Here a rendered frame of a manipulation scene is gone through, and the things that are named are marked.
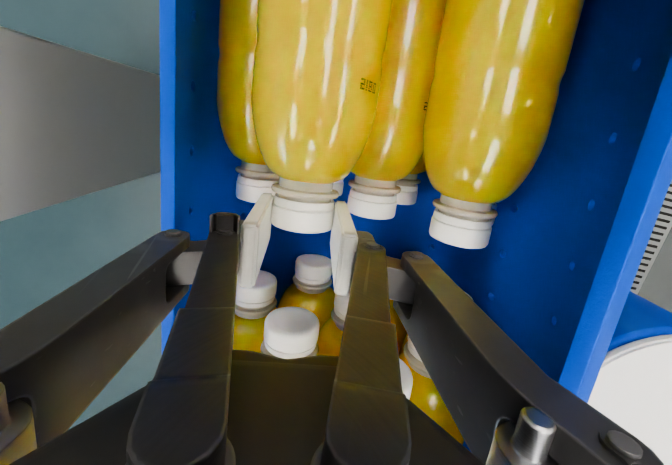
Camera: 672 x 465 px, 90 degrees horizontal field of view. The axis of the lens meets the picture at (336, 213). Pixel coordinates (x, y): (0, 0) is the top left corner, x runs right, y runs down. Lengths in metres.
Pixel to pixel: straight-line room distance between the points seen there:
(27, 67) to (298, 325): 0.62
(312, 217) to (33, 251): 1.66
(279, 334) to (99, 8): 1.42
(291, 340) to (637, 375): 0.40
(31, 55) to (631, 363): 0.91
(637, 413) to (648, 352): 0.08
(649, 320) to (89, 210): 1.62
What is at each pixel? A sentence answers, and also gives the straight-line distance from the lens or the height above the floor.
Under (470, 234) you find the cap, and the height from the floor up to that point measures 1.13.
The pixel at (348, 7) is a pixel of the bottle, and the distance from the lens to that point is 0.18.
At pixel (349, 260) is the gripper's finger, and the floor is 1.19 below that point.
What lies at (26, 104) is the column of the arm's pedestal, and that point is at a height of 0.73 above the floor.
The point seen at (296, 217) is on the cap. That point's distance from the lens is 0.19.
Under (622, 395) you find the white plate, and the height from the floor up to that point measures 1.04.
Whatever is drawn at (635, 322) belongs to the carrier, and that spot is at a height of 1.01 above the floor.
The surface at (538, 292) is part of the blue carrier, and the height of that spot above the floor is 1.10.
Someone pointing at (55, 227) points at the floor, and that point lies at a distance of 1.72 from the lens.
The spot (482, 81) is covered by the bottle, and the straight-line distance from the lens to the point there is 0.20.
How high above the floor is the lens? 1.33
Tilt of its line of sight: 75 degrees down
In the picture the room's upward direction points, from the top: 166 degrees clockwise
